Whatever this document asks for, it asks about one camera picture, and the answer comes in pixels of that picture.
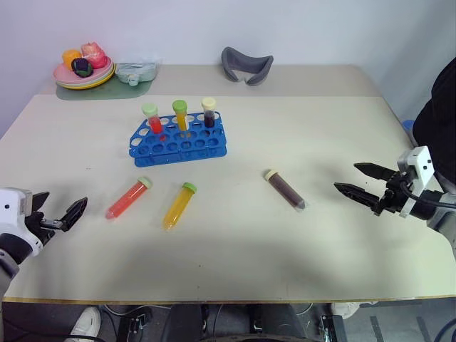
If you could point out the clear plastic pouch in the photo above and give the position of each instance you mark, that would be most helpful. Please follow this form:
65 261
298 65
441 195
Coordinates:
137 71

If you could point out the orange toy fruit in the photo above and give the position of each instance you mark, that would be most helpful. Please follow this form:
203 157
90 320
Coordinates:
69 57

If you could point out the white shoe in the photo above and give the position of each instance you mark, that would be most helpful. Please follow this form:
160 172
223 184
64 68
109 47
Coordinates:
87 322
347 309

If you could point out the pink toy food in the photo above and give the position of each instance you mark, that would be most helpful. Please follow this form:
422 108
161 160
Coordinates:
94 55

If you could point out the red tube pale green cap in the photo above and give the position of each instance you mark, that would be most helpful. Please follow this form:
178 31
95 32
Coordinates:
155 124
128 199

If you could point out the dark tube cream cap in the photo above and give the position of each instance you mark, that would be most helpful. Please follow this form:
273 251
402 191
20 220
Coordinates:
285 190
209 119

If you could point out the person in black clothing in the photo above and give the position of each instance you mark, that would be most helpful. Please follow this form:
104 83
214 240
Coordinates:
441 117

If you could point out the blue test tube rack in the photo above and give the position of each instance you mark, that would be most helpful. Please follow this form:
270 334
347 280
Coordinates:
178 161

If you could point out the blue round object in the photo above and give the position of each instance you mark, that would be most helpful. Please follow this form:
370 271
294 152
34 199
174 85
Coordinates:
408 127

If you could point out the yellow plate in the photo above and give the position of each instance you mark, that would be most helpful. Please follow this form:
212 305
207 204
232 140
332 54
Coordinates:
97 86

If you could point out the orange tube green cap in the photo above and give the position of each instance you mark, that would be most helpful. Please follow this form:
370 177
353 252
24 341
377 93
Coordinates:
181 121
176 210

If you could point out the pale green plate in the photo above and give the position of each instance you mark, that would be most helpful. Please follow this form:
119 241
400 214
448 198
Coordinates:
104 79

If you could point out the purple black toy ball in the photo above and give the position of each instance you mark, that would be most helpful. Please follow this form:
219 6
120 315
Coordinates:
82 67

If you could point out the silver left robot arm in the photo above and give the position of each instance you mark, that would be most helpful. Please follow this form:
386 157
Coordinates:
5 274

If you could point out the grey foam face pad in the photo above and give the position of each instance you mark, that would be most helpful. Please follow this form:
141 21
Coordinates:
229 64

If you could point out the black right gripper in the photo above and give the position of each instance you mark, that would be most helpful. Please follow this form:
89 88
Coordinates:
393 196

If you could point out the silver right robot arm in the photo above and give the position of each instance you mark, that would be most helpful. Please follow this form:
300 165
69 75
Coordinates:
443 222

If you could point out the green table mat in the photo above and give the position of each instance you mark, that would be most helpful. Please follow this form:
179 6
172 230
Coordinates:
107 93

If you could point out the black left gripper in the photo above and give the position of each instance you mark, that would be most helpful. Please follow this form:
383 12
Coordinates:
44 225

